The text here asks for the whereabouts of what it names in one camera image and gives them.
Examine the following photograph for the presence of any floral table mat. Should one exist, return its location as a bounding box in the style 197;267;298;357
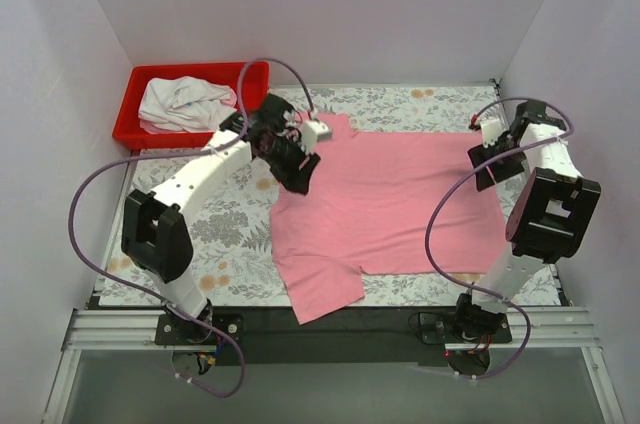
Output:
94;85;561;307

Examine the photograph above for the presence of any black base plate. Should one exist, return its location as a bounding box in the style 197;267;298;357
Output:
154;304;516;368

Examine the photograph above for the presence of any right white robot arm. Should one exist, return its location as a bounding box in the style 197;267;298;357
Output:
452;99;601;342

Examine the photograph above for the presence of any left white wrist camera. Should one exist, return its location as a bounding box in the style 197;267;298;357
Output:
299;119;333;154

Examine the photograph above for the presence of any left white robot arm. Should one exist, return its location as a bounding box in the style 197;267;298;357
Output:
121;94;332;344

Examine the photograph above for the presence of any aluminium frame rail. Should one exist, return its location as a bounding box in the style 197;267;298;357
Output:
63;307;166;356

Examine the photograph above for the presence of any pink t shirt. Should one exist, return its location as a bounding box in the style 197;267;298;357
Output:
270;114;506;324

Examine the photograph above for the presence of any red plastic bin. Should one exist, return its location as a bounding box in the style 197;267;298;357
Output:
112;62;244;151

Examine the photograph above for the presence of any white t shirt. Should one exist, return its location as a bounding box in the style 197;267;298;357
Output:
138;76;237;134

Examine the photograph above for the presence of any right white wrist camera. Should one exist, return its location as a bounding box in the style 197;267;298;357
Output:
479;117;504;148

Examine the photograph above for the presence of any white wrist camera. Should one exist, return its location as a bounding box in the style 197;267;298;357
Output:
479;117;504;148
299;119;333;154

